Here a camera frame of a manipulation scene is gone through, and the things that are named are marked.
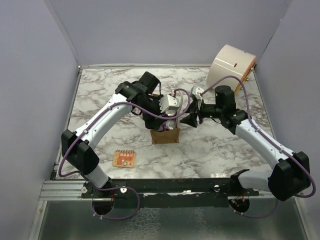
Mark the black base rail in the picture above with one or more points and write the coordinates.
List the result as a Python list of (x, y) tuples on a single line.
[(168, 192)]

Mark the orange spiral notebook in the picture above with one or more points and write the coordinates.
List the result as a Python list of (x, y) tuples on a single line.
[(124, 159)]

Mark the canvas tote bag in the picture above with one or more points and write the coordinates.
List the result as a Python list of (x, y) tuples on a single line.
[(162, 136)]

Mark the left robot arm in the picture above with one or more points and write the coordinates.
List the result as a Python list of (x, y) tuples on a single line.
[(78, 146)]

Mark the purple can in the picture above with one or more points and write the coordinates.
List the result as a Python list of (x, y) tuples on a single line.
[(170, 113), (169, 125)]

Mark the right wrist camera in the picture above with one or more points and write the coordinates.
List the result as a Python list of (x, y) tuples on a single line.
[(196, 94)]

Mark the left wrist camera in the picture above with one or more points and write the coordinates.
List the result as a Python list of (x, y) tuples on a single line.
[(168, 103)]

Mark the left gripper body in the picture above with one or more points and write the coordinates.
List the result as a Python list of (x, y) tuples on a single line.
[(152, 106)]

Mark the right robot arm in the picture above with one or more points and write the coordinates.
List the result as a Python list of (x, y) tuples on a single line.
[(290, 169)]

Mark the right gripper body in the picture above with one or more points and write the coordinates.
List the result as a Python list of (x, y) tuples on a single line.
[(206, 110)]

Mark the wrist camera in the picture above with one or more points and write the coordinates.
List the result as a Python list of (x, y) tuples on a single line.
[(196, 94), (168, 103)]

